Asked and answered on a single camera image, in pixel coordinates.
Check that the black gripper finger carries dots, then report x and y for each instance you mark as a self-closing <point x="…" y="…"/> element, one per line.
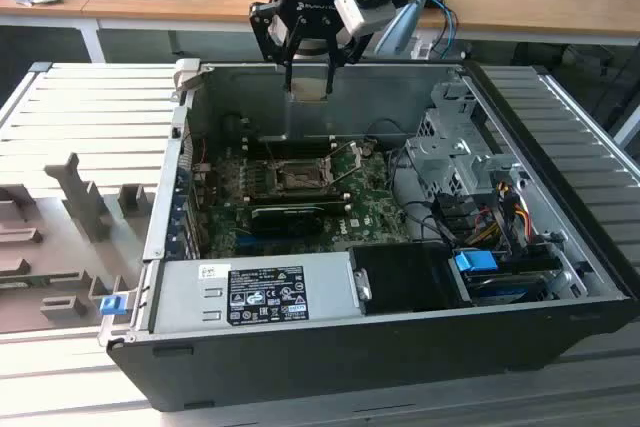
<point x="295" y="57"/>
<point x="334" y="67"/>

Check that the silver CPU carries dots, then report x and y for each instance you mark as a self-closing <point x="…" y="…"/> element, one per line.
<point x="310" y="91"/>

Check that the CPU socket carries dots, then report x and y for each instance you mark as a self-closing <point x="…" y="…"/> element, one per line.
<point x="295" y="178"/>

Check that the blue expansion slot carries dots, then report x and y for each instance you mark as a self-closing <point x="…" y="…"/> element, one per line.
<point x="250" y="243"/>

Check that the pale blue teach pendant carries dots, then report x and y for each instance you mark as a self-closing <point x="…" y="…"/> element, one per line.
<point x="400" y="27"/>

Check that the coin cell battery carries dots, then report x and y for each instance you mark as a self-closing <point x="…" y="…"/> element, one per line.
<point x="368" y="148"/>

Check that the green motherboard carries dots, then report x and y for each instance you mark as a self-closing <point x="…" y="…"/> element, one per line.
<point x="370" y="207"/>

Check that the metal drive cage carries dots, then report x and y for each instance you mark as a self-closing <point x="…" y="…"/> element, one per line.
<point x="450" y="157"/>

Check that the black expansion card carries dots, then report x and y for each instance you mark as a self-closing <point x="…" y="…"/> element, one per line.
<point x="287" y="221"/>

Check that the blue disk carrier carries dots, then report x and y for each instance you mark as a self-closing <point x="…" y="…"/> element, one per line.
<point x="475" y="263"/>

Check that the grey power supply unit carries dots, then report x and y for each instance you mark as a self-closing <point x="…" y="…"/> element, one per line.
<point x="185" y="297"/>

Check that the grey parts rack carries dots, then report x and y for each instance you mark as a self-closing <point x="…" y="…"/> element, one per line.
<point x="75" y="247"/>

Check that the black open PC case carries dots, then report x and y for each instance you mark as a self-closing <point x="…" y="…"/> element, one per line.
<point x="350" y="372"/>

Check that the blue case latch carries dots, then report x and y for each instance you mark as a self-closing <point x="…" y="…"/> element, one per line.
<point x="111" y="305"/>

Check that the green circuit board stick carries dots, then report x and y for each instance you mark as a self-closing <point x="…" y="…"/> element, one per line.
<point x="40" y="283"/>

